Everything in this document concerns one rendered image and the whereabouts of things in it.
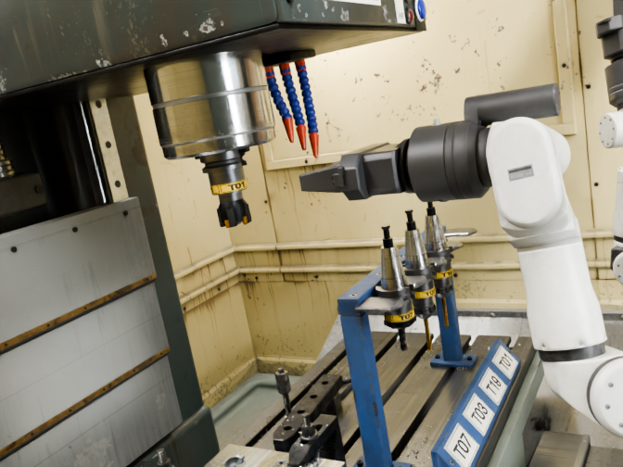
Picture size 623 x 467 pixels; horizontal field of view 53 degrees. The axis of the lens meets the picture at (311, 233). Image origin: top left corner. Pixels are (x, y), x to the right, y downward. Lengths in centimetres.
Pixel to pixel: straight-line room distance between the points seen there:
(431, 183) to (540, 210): 12
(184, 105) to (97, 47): 12
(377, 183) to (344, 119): 118
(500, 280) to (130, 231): 104
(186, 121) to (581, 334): 51
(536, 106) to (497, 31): 105
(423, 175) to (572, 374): 25
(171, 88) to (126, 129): 61
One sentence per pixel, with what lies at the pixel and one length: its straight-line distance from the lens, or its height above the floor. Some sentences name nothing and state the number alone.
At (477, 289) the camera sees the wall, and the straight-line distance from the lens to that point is 188.
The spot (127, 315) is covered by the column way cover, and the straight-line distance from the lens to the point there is 133.
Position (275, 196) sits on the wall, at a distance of 207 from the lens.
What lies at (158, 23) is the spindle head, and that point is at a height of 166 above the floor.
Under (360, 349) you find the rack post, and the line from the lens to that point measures 104.
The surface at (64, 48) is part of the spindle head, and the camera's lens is 88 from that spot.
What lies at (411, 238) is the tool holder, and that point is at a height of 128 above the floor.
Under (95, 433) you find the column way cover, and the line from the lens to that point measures 132.
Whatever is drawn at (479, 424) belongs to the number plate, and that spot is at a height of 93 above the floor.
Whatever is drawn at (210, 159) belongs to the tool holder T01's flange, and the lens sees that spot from 85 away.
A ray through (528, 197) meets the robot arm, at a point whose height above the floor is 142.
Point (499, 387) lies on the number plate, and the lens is 134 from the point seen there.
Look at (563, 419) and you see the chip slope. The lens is 164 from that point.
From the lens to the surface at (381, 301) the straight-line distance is 101.
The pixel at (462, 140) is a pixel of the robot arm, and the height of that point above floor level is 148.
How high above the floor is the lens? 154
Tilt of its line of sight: 12 degrees down
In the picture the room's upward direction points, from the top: 10 degrees counter-clockwise
